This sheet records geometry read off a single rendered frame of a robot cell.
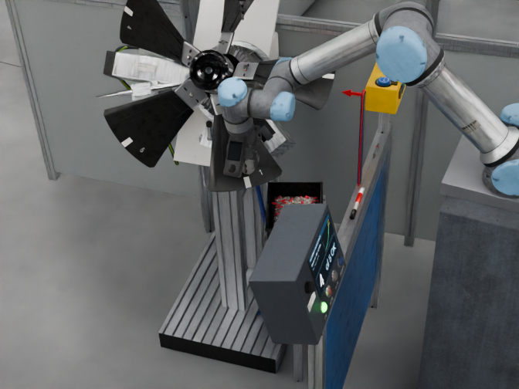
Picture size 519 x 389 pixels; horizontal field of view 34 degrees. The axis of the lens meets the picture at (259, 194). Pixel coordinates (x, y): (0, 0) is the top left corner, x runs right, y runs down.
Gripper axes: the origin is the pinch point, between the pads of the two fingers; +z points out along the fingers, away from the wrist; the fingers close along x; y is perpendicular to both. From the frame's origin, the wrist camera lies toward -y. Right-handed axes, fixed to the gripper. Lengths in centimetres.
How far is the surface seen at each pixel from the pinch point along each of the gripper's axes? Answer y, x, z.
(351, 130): 73, -12, 69
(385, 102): 40, -32, 9
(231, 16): 37.8, 13.3, -22.9
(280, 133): 17.2, -5.0, 2.2
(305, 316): -56, -35, -35
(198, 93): 19.5, 19.9, -8.0
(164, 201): 56, 74, 122
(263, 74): 24.4, 0.3, -15.1
